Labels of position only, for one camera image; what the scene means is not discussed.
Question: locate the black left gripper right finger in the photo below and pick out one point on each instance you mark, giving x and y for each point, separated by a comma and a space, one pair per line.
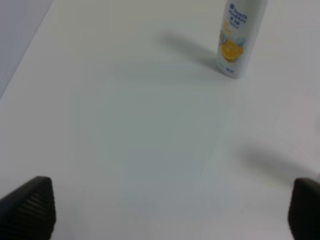
304, 210

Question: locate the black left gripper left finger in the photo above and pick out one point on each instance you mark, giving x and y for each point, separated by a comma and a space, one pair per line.
29, 212

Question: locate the white blue-capped shampoo bottle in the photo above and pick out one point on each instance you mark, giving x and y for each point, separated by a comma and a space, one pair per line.
239, 30

